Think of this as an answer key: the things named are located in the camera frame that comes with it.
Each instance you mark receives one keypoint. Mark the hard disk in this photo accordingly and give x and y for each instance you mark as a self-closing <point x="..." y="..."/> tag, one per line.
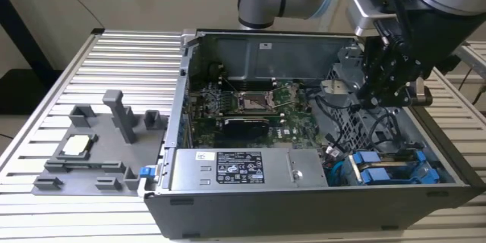
<point x="369" y="159"/>

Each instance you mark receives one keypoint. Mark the metal disk bay cage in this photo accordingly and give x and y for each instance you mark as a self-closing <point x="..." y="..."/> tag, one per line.
<point x="342" y="123"/>

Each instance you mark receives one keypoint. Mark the blue disk carrier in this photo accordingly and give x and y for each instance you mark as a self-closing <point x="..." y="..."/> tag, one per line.
<point x="376" y="176"/>

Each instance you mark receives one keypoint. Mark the green motherboard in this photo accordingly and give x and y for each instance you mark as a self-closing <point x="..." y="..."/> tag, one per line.
<point x="300" y="123"/>

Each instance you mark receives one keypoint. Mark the white sticker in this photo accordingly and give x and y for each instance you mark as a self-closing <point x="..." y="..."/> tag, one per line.
<point x="266" y="45"/>

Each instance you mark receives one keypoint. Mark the CPU socket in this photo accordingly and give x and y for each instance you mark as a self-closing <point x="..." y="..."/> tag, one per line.
<point x="251" y="102"/>

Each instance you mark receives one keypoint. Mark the black graphics card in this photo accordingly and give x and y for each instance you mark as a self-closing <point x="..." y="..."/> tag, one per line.
<point x="243" y="127"/>

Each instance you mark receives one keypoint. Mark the black open PC case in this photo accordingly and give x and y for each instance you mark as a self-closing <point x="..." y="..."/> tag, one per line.
<point x="266" y="214"/>

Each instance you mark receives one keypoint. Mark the silver power supply unit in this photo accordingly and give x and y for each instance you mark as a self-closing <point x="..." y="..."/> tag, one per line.
<point x="190" y="169"/>

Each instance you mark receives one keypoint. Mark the blue case latch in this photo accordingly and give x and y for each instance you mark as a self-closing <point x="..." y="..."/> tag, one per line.
<point x="146" y="172"/>

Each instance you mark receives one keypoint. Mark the grey parts rack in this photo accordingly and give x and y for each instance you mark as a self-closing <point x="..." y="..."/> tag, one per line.
<point x="110" y="152"/>

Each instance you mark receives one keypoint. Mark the silver CPU plate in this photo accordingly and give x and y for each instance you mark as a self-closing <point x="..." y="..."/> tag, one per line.
<point x="77" y="144"/>

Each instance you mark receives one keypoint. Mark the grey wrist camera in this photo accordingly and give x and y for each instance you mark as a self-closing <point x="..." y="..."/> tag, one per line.
<point x="424" y="95"/>

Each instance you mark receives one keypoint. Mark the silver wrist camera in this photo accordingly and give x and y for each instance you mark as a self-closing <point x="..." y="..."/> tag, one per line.
<point x="365" y="12"/>

